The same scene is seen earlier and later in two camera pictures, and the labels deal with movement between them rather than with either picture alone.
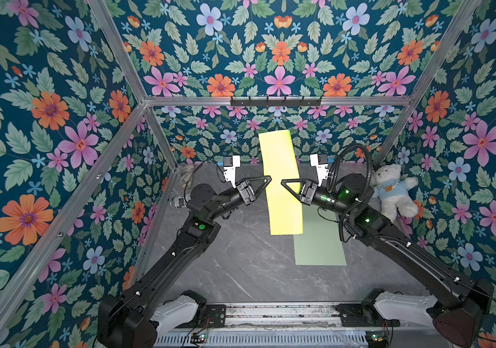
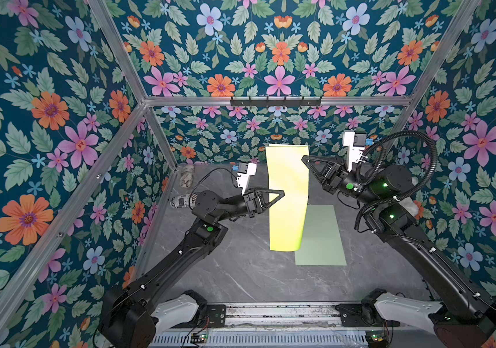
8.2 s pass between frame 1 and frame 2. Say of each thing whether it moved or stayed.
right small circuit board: stayed
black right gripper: moved
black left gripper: moved
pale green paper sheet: stayed
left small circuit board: stayed
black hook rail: stayed
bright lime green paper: moved
